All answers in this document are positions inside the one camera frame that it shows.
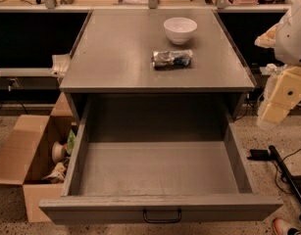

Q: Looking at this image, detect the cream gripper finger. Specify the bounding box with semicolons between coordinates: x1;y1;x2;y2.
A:
254;23;277;48
257;67;301;125

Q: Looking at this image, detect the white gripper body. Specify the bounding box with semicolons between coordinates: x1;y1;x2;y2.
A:
275;0;301;67

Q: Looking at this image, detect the crushed redbull can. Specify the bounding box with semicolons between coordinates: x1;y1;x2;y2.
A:
152;49;193;68

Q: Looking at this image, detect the grey drawer cabinet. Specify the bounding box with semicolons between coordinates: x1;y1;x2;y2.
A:
59;8;258;122

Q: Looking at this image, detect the open grey top drawer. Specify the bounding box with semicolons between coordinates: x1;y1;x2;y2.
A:
39;94;282;224

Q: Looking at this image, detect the black power adapter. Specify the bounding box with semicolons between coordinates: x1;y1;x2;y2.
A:
248;149;271;161

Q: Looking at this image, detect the black floor pole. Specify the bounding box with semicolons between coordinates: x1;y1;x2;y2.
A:
269;145;301;206

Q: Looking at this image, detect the white ceramic bowl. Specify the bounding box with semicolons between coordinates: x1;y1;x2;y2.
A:
164;18;197;45

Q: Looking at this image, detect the red white shoe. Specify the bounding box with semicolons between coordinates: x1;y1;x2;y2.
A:
273;217;301;235

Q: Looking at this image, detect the green snack bag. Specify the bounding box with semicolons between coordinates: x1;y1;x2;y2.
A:
67;129;75;155

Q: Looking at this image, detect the white cup in box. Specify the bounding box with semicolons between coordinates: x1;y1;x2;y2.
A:
52;142;66;164

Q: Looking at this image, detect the crumpled wrapper in box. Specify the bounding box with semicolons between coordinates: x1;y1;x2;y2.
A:
43;163;68;184

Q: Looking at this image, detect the open cardboard box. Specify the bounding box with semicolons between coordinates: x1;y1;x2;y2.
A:
0;93;75;222

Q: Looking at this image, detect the black drawer handle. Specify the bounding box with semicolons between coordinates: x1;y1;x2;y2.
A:
143;210;182;224

